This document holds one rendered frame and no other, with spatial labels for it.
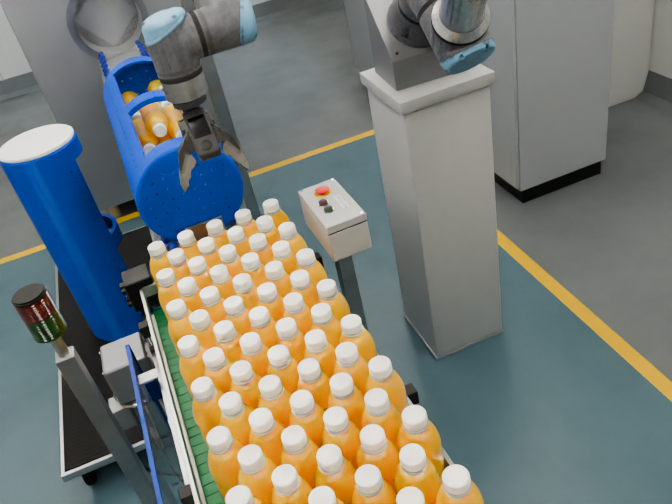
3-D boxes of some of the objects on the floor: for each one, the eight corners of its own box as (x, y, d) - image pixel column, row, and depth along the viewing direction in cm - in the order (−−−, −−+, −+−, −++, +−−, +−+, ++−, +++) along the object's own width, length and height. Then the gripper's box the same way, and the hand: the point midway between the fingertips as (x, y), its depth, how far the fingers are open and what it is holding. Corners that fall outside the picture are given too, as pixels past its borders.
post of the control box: (394, 468, 225) (342, 228, 167) (400, 477, 222) (348, 236, 164) (384, 473, 224) (327, 234, 166) (389, 482, 221) (333, 242, 163)
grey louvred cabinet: (418, 59, 512) (393, -157, 428) (604, 172, 342) (624, -148, 258) (354, 80, 502) (315, -137, 418) (513, 208, 332) (502, -114, 248)
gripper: (226, 74, 144) (250, 155, 155) (138, 103, 140) (169, 184, 151) (237, 86, 137) (261, 169, 149) (144, 117, 133) (176, 200, 145)
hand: (218, 182), depth 148 cm, fingers open, 14 cm apart
